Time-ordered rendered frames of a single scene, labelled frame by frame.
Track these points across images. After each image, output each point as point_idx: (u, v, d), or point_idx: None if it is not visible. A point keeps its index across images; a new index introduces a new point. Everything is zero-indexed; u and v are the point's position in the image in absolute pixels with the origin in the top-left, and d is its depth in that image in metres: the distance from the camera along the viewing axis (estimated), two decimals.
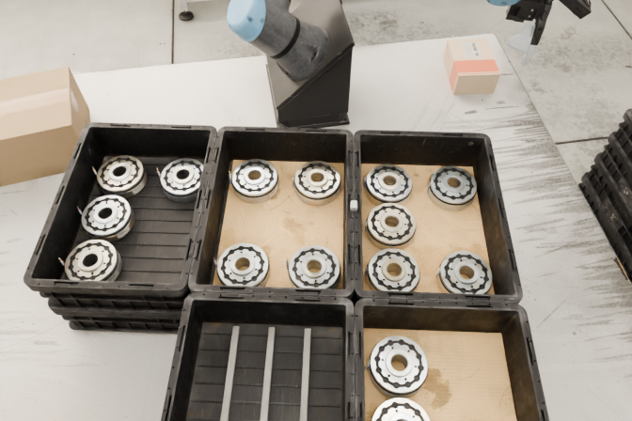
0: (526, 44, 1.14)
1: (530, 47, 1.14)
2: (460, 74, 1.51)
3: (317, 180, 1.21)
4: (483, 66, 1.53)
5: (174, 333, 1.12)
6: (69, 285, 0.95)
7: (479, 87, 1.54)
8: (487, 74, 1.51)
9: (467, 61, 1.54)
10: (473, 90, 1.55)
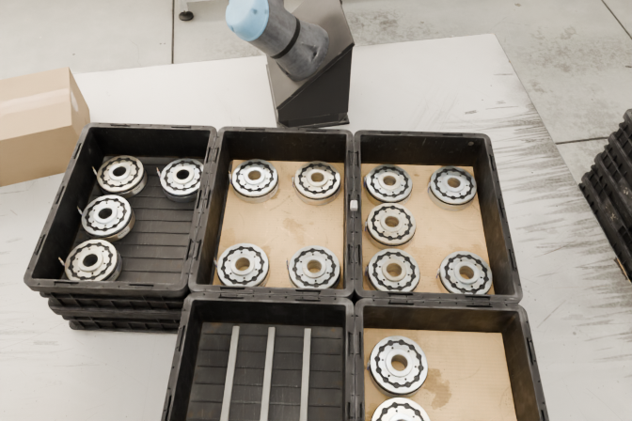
0: None
1: None
2: None
3: (317, 180, 1.21)
4: None
5: (174, 333, 1.12)
6: (69, 285, 0.95)
7: None
8: None
9: None
10: None
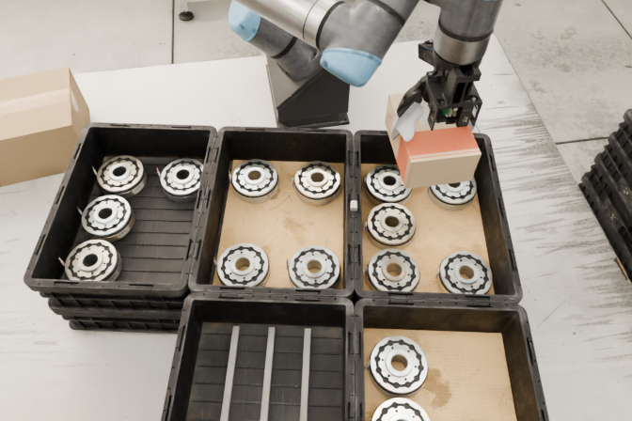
0: (473, 115, 0.89)
1: (477, 109, 0.90)
2: (413, 159, 0.87)
3: (317, 180, 1.21)
4: (450, 139, 0.90)
5: (174, 333, 1.12)
6: (69, 285, 0.95)
7: (446, 175, 0.91)
8: (459, 156, 0.88)
9: (424, 132, 0.91)
10: (437, 179, 0.92)
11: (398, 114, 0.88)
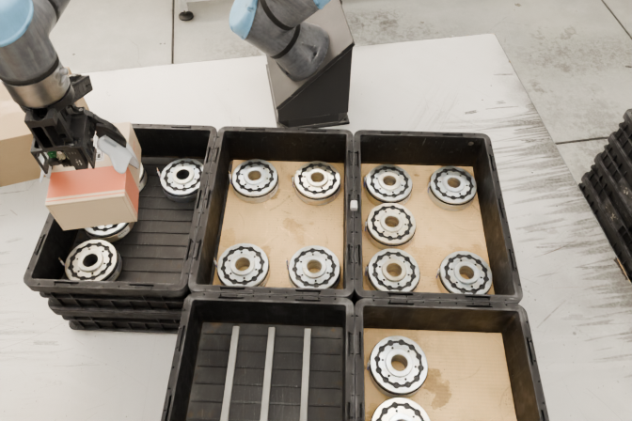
0: (122, 153, 0.84)
1: (128, 148, 0.85)
2: (49, 202, 0.82)
3: (317, 180, 1.21)
4: (100, 179, 0.85)
5: (174, 333, 1.12)
6: (69, 285, 0.95)
7: (102, 216, 0.86)
8: (99, 198, 0.83)
9: (75, 172, 0.86)
10: (95, 221, 0.87)
11: (38, 153, 0.83)
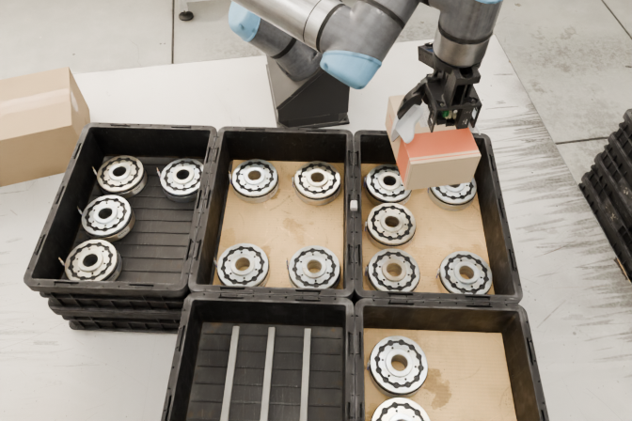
0: (473, 116, 0.90)
1: (477, 111, 0.90)
2: (413, 161, 0.88)
3: (317, 180, 1.21)
4: (450, 141, 0.90)
5: (174, 333, 1.12)
6: (69, 285, 0.95)
7: (446, 177, 0.92)
8: (459, 158, 0.88)
9: (424, 134, 0.91)
10: (437, 181, 0.93)
11: (398, 116, 0.89)
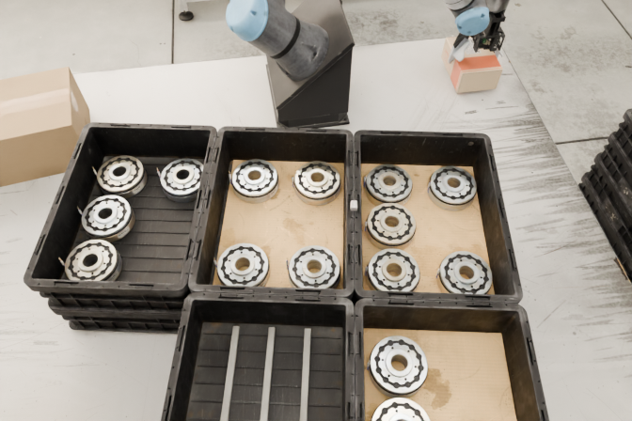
0: None
1: (500, 44, 1.52)
2: (464, 71, 1.49)
3: (317, 180, 1.21)
4: (484, 62, 1.52)
5: (174, 333, 1.12)
6: (69, 285, 0.95)
7: (481, 84, 1.54)
8: (490, 70, 1.50)
9: (468, 58, 1.53)
10: (476, 86, 1.54)
11: (454, 46, 1.51)
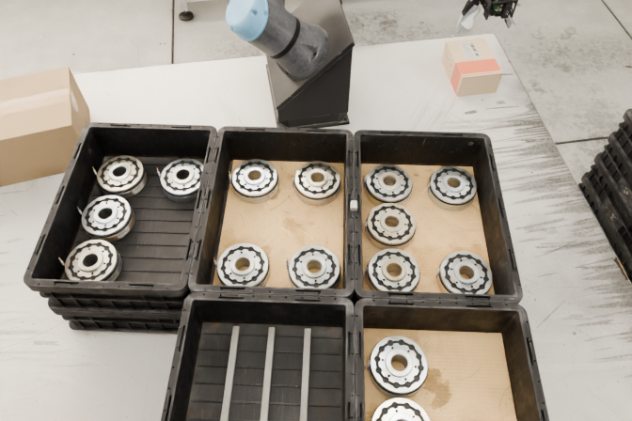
0: None
1: (513, 12, 1.43)
2: (464, 76, 1.50)
3: (317, 180, 1.21)
4: (484, 66, 1.53)
5: (174, 333, 1.12)
6: (69, 285, 0.95)
7: (481, 87, 1.55)
8: (490, 74, 1.51)
9: (468, 62, 1.54)
10: (476, 90, 1.55)
11: (463, 13, 1.42)
